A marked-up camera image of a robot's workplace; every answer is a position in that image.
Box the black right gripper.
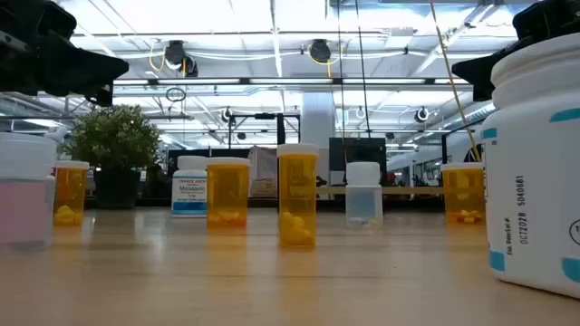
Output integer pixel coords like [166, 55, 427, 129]
[451, 0, 580, 103]

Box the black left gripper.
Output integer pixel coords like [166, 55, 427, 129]
[0, 0, 131, 108]

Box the orange pill bottle white cap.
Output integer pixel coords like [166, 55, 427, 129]
[276, 143, 320, 249]
[53, 159, 91, 227]

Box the wide orange pill bottle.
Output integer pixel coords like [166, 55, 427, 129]
[440, 162, 487, 226]
[206, 157, 251, 231]

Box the pink translucent pill bottle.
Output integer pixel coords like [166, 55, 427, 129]
[0, 131, 58, 251]

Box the white melatonin bottle blue label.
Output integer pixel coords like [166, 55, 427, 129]
[170, 155, 209, 218]

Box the pale translucent pill bottle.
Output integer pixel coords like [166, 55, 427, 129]
[344, 161, 384, 230]

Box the potted green plant black pot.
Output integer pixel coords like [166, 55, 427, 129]
[58, 102, 163, 209]

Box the white robot figure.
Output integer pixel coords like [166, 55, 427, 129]
[43, 125, 70, 146]

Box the long ceiling light strip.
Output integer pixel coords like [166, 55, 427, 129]
[112, 77, 475, 86]

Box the large white supplement bottle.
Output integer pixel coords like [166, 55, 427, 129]
[479, 31, 580, 300]

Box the black monitor screen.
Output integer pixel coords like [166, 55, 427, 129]
[328, 137, 388, 186]

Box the black partition panel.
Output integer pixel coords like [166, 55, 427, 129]
[166, 148, 251, 159]

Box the white building pillar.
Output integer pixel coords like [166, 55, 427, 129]
[301, 92, 337, 187]

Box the white draped cloth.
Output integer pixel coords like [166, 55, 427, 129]
[247, 145, 278, 199]

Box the black hanging cable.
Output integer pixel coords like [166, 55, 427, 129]
[335, 0, 348, 165]
[354, 0, 372, 139]

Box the black gantry frame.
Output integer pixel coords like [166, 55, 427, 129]
[227, 111, 302, 150]

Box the black aluminium table frame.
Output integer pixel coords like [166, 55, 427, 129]
[83, 195, 445, 213]

